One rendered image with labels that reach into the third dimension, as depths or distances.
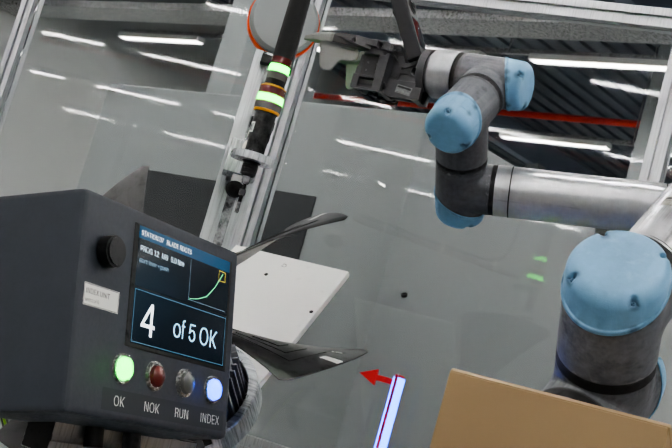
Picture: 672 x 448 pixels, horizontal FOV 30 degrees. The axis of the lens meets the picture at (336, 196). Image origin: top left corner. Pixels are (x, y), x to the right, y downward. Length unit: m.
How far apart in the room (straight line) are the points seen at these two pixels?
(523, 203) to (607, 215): 0.12
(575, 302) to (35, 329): 0.61
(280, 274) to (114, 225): 1.30
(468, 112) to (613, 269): 0.42
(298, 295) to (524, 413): 1.05
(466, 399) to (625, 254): 0.24
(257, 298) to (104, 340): 1.27
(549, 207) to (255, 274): 0.77
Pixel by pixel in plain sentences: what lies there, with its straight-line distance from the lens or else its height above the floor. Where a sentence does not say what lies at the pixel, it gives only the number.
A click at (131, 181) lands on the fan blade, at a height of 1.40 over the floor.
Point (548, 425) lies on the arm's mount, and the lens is 1.33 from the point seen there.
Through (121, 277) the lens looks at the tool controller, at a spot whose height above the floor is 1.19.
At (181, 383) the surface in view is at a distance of 1.18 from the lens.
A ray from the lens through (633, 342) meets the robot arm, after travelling 1.42.
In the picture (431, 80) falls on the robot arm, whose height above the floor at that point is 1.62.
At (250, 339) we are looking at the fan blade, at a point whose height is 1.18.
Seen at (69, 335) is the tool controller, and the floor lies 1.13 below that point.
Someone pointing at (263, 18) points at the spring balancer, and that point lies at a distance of 2.76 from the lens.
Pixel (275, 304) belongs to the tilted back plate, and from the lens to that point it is 2.33.
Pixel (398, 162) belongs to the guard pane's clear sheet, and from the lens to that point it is 2.70.
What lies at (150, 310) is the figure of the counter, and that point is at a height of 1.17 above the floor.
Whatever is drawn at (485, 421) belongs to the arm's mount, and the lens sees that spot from 1.37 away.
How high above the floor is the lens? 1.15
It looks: 8 degrees up
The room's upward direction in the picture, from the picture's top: 16 degrees clockwise
